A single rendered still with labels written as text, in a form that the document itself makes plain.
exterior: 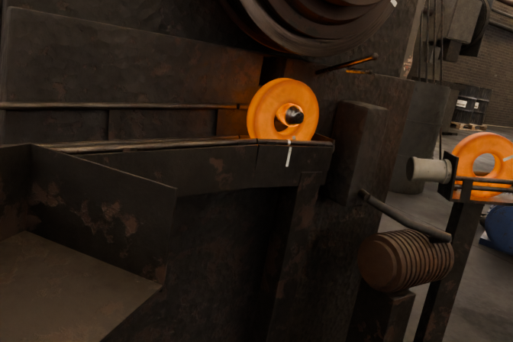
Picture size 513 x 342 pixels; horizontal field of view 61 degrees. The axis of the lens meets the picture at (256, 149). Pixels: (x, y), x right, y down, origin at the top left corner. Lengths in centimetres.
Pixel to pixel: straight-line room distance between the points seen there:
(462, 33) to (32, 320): 873
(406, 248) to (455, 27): 790
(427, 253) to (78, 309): 78
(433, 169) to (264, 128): 45
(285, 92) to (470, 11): 826
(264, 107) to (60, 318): 52
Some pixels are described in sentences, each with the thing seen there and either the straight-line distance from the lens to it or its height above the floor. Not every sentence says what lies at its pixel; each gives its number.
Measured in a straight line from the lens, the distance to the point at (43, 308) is 48.
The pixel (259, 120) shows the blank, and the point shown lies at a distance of 82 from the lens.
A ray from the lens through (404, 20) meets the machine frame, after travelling 127.
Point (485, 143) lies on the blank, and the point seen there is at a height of 76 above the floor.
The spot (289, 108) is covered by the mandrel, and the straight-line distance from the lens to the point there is 84.
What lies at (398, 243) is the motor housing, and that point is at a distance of 100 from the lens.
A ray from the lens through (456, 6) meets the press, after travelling 873.
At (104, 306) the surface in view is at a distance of 47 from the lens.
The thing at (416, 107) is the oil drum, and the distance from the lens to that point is 350.
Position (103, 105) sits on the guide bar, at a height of 74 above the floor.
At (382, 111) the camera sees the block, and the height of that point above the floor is 79.
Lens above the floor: 87
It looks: 12 degrees down
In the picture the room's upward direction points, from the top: 10 degrees clockwise
